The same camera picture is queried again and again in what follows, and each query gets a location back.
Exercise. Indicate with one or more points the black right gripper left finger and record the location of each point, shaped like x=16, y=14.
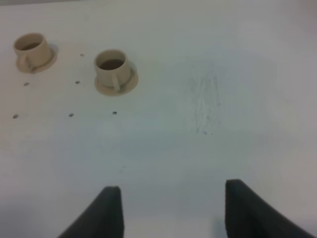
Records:
x=103, y=218

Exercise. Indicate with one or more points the beige teacup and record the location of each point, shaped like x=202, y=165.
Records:
x=32, y=49
x=112, y=69

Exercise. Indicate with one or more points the beige saucer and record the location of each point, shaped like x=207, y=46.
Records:
x=53, y=50
x=126, y=88

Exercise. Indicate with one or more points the beige teacup near centre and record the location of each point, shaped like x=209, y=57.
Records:
x=32, y=49

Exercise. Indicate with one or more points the beige teacup far right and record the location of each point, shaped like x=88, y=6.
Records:
x=112, y=69

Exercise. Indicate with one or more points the beige saucer far right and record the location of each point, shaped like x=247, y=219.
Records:
x=126, y=88

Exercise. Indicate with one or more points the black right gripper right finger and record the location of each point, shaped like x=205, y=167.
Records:
x=249, y=216

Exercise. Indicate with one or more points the beige saucer near centre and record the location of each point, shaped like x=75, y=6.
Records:
x=53, y=50

